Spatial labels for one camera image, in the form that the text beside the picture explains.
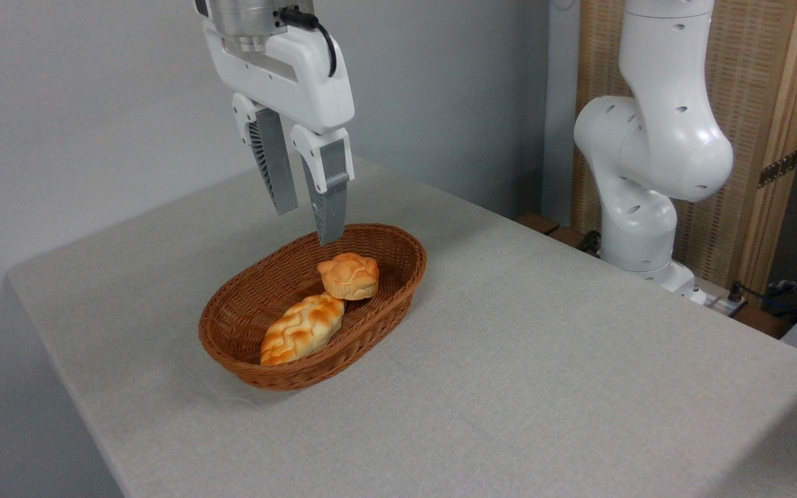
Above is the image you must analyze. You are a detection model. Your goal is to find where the black power cable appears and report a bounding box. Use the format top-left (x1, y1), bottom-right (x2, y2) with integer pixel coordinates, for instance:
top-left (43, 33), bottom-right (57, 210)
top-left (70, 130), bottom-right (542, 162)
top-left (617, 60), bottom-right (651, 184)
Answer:
top-left (728, 280), bottom-right (797, 313)

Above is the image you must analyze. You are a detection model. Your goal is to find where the dark metal screen hinge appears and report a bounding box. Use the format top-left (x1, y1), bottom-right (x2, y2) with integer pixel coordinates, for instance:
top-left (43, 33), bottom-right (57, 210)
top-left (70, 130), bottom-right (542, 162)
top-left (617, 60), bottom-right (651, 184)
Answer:
top-left (758, 148), bottom-right (797, 189)

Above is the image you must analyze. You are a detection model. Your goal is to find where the round knotted bread roll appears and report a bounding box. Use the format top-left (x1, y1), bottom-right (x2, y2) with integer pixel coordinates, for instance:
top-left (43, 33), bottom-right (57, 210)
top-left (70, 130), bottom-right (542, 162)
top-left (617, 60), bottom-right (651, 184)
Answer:
top-left (316, 252), bottom-right (380, 301)

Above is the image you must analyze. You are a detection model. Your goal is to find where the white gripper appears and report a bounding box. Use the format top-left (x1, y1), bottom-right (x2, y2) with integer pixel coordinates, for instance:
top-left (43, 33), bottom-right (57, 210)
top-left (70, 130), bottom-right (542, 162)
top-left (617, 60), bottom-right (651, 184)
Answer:
top-left (202, 21), bottom-right (356, 247)

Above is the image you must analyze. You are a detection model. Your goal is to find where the wooden rattan folding screen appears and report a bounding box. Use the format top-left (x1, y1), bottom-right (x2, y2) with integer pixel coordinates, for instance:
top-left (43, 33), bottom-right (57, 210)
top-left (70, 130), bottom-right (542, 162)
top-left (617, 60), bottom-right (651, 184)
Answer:
top-left (571, 0), bottom-right (797, 298)

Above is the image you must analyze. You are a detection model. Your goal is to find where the grey linen tablecloth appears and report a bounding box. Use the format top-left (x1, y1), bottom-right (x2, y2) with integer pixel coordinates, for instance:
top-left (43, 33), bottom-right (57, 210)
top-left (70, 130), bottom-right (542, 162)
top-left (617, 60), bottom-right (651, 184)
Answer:
top-left (6, 145), bottom-right (797, 498)

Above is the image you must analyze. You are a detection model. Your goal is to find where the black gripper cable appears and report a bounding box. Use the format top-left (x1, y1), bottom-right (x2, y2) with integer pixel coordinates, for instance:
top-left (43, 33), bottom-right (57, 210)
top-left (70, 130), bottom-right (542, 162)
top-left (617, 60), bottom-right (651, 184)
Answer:
top-left (279, 6), bottom-right (338, 79)

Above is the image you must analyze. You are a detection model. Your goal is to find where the long braided bread loaf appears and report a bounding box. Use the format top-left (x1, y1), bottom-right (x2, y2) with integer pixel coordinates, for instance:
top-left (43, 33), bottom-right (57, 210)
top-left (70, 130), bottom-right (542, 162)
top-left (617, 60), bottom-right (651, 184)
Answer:
top-left (259, 293), bottom-right (347, 367)

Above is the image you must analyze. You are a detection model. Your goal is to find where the brown wicker basket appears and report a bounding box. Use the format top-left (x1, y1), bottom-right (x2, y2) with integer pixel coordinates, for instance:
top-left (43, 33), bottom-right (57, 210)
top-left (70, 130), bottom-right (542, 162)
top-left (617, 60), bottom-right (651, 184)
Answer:
top-left (198, 223), bottom-right (428, 392)

